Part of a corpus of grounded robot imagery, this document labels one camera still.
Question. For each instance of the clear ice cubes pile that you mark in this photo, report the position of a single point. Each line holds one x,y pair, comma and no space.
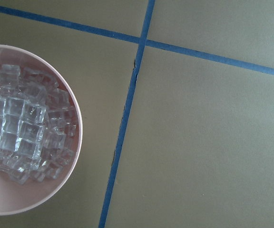
37,124

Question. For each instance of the pink bowl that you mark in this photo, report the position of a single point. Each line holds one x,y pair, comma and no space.
16,198

